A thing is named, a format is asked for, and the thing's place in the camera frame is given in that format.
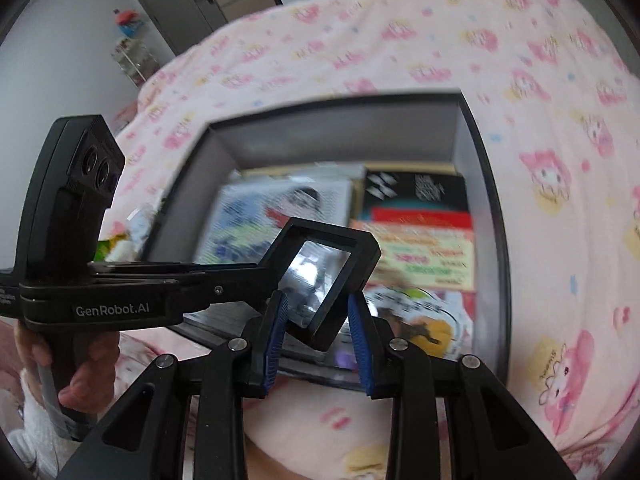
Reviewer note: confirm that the black square frame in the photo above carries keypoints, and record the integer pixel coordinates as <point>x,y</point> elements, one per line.
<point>365,255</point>

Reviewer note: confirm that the black storage box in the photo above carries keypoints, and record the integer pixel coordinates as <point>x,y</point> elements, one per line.
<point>350,130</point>

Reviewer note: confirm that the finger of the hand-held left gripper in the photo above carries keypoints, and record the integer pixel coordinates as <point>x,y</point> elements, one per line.
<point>225,290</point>
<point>150,267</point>

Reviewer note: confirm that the white shelf rack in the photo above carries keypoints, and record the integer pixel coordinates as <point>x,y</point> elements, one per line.
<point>131,62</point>

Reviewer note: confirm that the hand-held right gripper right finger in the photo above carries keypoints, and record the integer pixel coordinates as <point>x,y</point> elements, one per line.
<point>360,347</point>

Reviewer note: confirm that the pink printed blanket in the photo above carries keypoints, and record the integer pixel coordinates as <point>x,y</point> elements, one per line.
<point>500,60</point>

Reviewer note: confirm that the person's left hand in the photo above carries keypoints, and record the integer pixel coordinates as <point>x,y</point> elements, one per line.
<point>92,360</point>

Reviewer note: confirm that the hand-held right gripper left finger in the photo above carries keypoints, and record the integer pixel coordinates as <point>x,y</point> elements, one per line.
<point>275,342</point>

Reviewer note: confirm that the grey door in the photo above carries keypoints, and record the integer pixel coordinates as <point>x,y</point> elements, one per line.
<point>170,0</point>

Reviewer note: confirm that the red and blue toy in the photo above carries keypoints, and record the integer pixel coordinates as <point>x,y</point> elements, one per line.
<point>129,22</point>

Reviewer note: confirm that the person's left forearm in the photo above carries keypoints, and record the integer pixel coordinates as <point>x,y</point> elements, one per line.
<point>25,435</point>

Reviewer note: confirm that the clear-wrapped box with blue print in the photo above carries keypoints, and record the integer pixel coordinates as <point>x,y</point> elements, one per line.
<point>240,225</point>

